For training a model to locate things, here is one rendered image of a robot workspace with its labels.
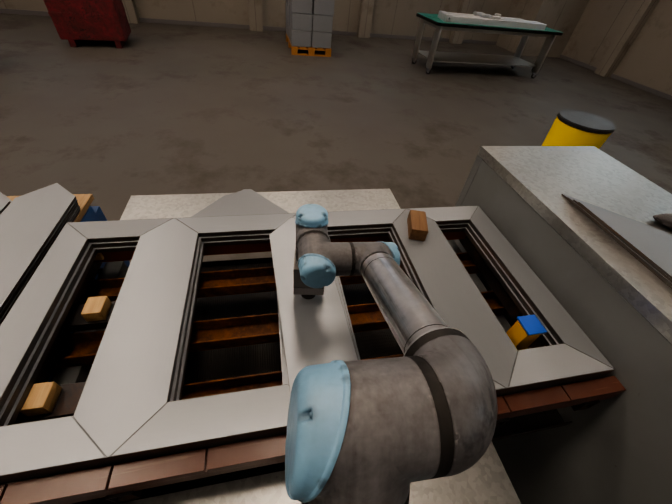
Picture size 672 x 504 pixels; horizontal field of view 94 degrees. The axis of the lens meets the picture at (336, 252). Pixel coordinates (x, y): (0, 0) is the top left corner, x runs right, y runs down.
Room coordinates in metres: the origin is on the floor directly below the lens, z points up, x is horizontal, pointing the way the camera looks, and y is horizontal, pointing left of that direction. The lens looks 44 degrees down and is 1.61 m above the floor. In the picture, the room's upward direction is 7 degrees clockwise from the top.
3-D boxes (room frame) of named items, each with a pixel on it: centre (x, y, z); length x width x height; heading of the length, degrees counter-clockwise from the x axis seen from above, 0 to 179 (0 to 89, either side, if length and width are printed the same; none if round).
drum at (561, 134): (2.96, -2.04, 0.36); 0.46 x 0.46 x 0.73
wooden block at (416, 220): (0.94, -0.29, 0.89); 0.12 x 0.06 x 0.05; 178
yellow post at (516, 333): (0.55, -0.59, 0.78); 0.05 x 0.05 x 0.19; 16
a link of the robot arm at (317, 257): (0.47, 0.02, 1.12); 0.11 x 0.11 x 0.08; 13
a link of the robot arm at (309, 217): (0.56, 0.06, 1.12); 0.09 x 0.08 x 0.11; 13
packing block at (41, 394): (0.22, 0.64, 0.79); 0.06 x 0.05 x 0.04; 16
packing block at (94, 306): (0.47, 0.67, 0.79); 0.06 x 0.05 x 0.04; 16
